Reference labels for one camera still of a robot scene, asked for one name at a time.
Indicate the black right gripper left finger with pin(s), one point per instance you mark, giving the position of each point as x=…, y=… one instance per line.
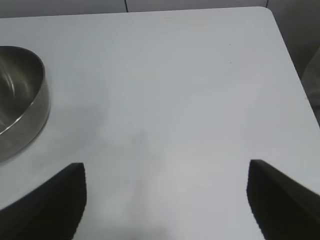
x=45, y=210

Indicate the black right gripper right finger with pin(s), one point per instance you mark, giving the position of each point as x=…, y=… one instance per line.
x=285, y=207

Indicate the stainless steel mixing bowl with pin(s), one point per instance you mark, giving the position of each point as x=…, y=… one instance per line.
x=20, y=100

